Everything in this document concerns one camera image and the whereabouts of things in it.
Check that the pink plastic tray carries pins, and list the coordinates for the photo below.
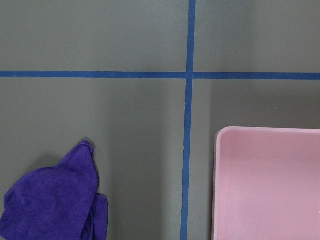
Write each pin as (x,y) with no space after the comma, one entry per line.
(266,184)

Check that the purple microfiber cloth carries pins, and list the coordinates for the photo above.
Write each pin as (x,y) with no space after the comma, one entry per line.
(61,202)

